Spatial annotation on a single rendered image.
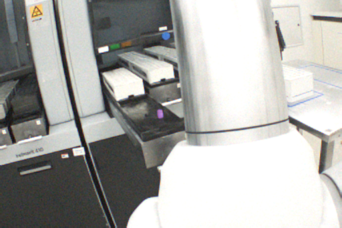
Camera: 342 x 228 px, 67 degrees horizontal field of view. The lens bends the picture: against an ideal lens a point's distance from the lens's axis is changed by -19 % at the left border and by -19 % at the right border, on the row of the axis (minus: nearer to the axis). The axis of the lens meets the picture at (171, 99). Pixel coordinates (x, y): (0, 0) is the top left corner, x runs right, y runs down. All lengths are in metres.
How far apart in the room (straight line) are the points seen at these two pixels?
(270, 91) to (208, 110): 0.05
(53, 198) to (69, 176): 0.13
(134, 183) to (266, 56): 1.07
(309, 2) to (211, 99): 3.16
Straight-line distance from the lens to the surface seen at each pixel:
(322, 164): 0.70
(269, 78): 0.25
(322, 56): 3.34
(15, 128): 1.15
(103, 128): 1.15
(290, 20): 3.12
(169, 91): 1.17
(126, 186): 1.27
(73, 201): 1.27
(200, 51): 0.25
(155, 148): 0.74
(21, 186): 1.25
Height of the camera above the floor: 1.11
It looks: 18 degrees down
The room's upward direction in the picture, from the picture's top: 9 degrees counter-clockwise
